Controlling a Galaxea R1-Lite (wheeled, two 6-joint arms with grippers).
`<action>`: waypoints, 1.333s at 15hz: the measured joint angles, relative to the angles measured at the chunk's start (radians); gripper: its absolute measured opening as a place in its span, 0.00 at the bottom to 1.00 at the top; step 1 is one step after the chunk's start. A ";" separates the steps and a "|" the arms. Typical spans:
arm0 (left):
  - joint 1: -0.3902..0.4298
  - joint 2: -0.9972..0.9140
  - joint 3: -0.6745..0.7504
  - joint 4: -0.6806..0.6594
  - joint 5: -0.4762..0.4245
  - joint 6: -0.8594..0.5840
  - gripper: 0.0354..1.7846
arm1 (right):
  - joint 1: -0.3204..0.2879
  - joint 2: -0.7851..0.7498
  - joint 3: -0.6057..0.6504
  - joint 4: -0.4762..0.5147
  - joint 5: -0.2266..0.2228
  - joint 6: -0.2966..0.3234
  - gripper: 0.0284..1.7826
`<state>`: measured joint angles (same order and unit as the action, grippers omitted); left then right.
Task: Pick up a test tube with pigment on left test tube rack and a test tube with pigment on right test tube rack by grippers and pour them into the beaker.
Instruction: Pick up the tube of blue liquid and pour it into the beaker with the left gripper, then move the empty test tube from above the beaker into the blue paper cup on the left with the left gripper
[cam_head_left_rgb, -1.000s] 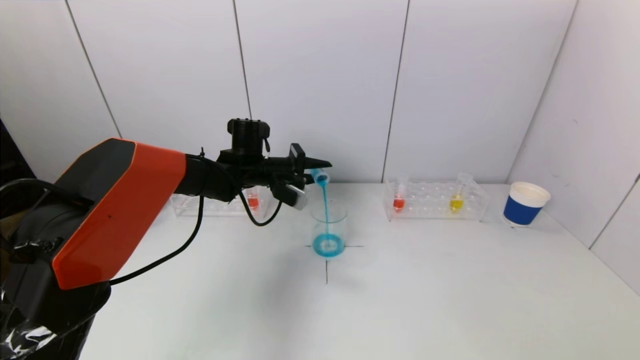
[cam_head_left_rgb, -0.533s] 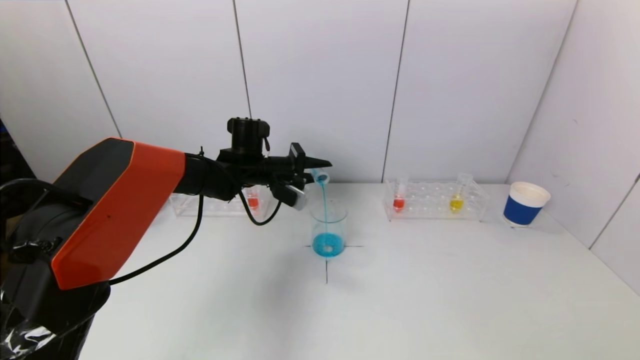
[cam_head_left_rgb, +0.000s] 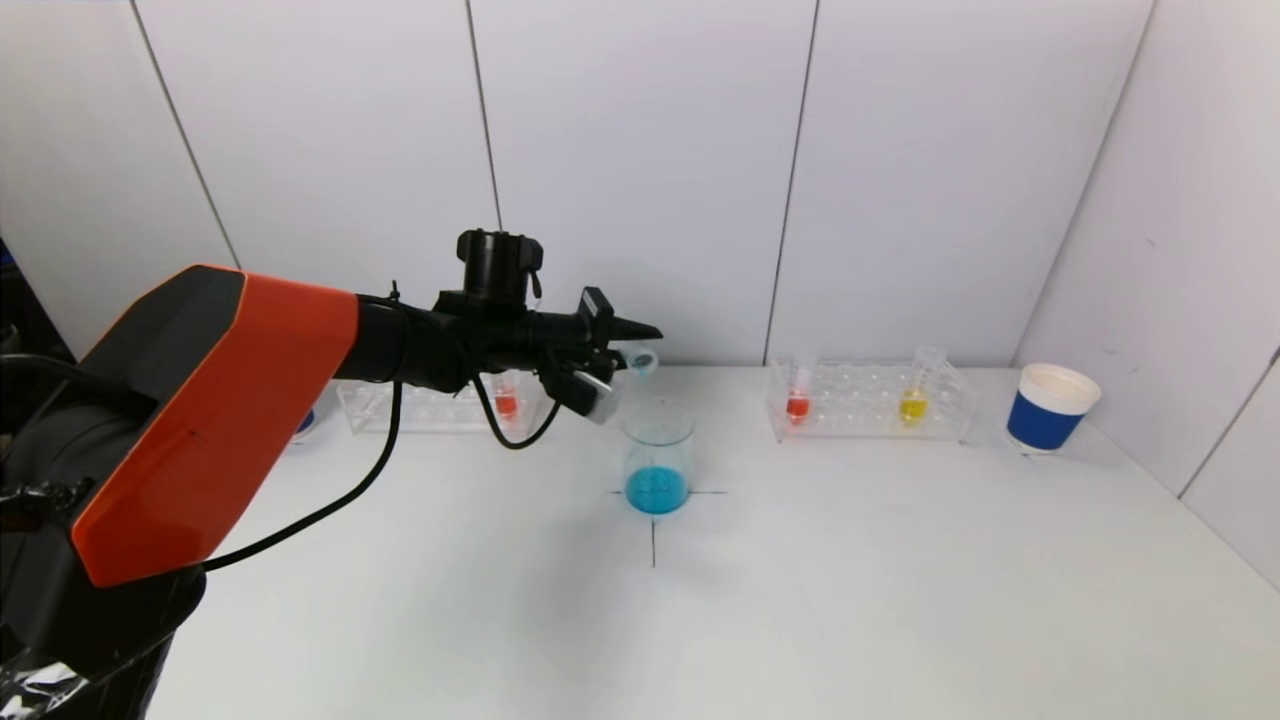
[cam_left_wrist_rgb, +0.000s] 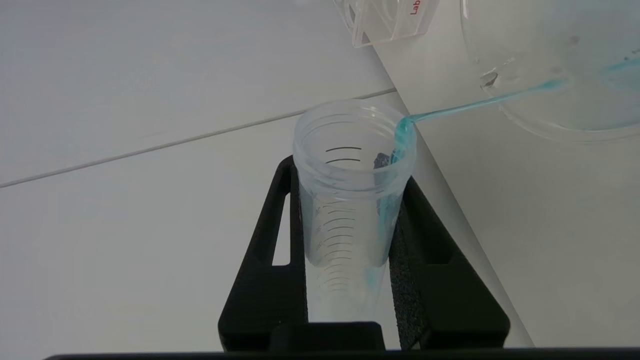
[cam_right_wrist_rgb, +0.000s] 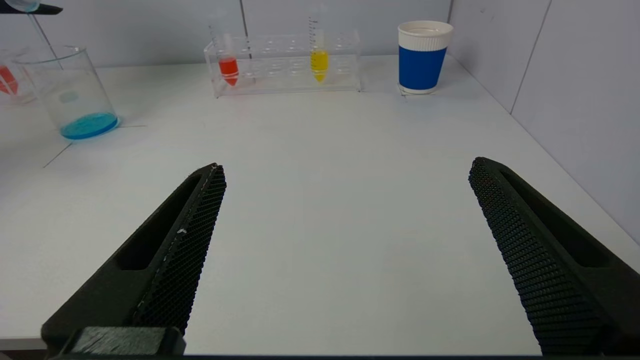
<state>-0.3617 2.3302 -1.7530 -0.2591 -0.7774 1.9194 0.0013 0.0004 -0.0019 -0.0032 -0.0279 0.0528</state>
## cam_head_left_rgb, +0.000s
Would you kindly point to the test tube with yellow pigment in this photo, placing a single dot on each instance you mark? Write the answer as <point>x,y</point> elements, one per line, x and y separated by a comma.
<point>911,408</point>

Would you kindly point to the clear glass beaker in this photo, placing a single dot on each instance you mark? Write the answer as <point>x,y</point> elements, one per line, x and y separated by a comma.
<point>657,488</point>

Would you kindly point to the blue white paper cup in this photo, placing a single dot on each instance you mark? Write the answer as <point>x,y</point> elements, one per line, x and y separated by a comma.
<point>1045,420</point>
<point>307,424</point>

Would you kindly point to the blue pigment test tube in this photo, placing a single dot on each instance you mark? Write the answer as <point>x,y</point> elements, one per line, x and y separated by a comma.
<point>640,358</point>

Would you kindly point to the clear acrylic test tube rack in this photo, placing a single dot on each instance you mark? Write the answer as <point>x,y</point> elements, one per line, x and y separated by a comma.
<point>430,412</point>
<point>860,405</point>

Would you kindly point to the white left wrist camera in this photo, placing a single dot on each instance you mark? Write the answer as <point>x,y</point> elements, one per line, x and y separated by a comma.
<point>595,398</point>

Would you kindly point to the test tube with red pigment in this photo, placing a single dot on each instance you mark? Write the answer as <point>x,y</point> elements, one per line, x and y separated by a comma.
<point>797,407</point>
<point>507,405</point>

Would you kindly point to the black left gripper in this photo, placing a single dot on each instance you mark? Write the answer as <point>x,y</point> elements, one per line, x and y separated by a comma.
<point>600,322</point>

